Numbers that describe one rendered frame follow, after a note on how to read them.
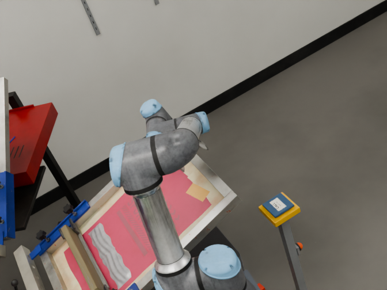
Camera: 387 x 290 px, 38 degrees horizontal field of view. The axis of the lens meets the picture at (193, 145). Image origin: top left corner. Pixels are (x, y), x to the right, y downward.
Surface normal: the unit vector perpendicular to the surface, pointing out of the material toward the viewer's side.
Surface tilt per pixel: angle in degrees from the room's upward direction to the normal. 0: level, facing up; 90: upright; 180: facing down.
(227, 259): 7
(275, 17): 90
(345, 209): 0
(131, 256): 18
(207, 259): 7
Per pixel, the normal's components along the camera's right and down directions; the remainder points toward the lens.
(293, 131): -0.28, -0.74
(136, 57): 0.46, 0.46
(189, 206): -0.53, -0.55
